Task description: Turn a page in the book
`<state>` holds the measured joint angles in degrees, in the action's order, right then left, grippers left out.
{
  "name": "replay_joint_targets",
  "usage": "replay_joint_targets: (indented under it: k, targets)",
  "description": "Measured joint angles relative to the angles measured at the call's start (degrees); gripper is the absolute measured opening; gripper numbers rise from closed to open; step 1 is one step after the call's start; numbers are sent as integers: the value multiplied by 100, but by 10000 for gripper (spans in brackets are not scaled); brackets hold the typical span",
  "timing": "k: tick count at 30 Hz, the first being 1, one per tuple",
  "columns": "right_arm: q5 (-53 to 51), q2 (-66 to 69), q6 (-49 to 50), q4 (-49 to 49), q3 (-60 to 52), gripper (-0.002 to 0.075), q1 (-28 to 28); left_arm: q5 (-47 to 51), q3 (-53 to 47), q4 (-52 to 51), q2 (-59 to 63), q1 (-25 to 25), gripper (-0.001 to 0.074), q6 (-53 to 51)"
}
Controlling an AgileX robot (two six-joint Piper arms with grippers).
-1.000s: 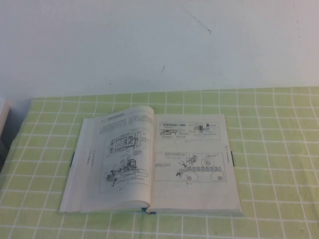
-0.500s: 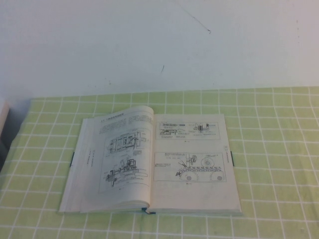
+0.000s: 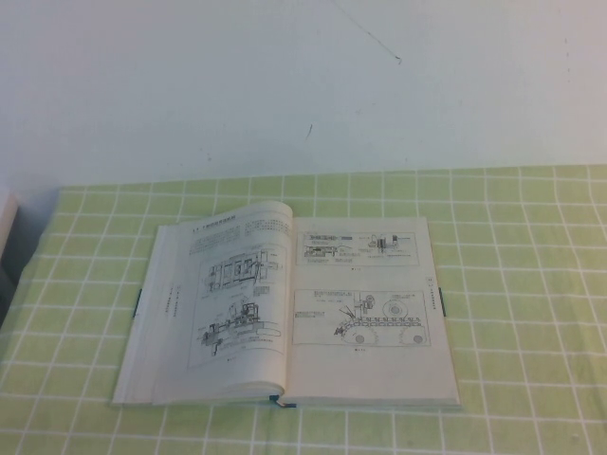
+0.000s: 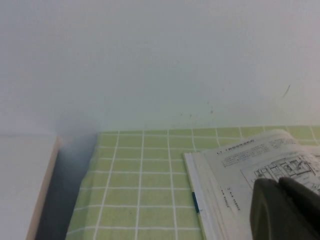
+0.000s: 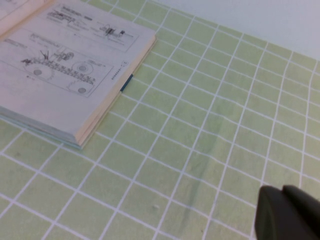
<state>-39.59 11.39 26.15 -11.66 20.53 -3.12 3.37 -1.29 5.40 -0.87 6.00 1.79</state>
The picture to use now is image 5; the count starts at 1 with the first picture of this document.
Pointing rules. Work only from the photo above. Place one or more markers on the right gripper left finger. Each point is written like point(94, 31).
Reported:
point(270, 215)

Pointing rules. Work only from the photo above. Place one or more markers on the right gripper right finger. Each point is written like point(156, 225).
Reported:
point(305, 212)

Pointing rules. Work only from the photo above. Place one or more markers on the illustrated technical book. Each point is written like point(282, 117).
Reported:
point(62, 75)

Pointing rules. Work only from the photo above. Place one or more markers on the green white checked tablecloth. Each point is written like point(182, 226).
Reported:
point(200, 125)

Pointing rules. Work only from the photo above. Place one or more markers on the blue tape strip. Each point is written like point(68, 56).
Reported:
point(127, 82)

